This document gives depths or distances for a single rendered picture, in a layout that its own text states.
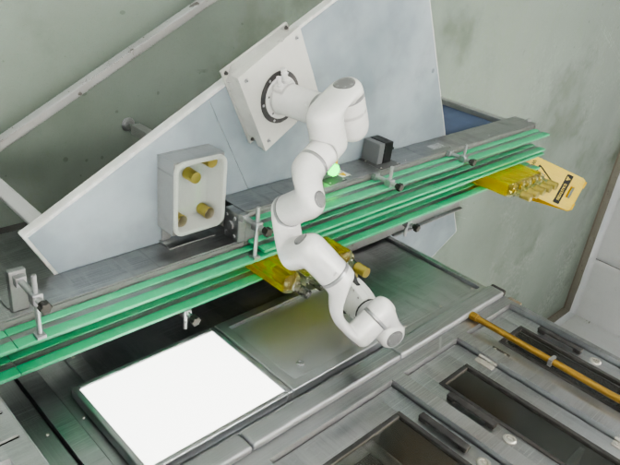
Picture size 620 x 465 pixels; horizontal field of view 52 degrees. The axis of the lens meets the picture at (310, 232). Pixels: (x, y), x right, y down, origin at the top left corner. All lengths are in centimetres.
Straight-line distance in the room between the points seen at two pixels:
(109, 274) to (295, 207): 55
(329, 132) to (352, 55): 66
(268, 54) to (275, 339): 80
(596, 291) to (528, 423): 639
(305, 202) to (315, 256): 13
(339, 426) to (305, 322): 39
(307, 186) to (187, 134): 46
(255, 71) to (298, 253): 56
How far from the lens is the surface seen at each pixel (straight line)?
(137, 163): 178
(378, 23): 229
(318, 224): 209
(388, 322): 166
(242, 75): 180
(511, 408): 190
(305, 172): 154
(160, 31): 238
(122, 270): 179
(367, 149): 239
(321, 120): 159
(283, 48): 189
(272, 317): 194
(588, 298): 828
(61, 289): 174
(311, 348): 184
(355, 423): 170
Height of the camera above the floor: 217
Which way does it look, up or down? 37 degrees down
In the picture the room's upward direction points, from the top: 120 degrees clockwise
